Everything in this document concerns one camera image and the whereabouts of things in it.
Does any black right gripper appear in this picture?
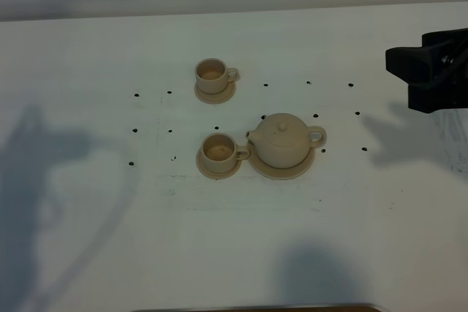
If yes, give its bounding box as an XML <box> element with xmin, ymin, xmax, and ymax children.
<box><xmin>385</xmin><ymin>28</ymin><xmax>467</xmax><ymax>114</ymax></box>

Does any beige ceramic teapot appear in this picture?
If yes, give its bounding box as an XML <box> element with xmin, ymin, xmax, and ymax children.
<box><xmin>246</xmin><ymin>113</ymin><xmax>327</xmax><ymax>169</ymax></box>

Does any large beige teapot saucer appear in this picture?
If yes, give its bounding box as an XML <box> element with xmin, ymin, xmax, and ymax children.
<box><xmin>247</xmin><ymin>143</ymin><xmax>315</xmax><ymax>180</ymax></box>

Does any far beige cup saucer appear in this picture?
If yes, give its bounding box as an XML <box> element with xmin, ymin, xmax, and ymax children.
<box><xmin>194</xmin><ymin>82</ymin><xmax>236</xmax><ymax>104</ymax></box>

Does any beige cup saucer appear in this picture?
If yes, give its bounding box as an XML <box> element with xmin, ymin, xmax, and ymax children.
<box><xmin>194</xmin><ymin>82</ymin><xmax>236</xmax><ymax>104</ymax></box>
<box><xmin>196</xmin><ymin>149</ymin><xmax>242</xmax><ymax>180</ymax></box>

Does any far beige teacup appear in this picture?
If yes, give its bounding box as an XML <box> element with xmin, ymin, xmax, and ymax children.
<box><xmin>195</xmin><ymin>58</ymin><xmax>239</xmax><ymax>94</ymax></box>

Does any beige teacup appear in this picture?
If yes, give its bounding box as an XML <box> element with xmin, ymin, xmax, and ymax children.
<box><xmin>195</xmin><ymin>58</ymin><xmax>239</xmax><ymax>94</ymax></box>
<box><xmin>200</xmin><ymin>133</ymin><xmax>250</xmax><ymax>172</ymax></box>

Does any near beige teacup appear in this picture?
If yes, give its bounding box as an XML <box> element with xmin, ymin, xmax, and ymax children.
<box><xmin>200</xmin><ymin>133</ymin><xmax>250</xmax><ymax>172</ymax></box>

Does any near beige cup saucer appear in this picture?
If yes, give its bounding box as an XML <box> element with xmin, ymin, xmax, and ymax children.
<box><xmin>196</xmin><ymin>149</ymin><xmax>242</xmax><ymax>180</ymax></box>

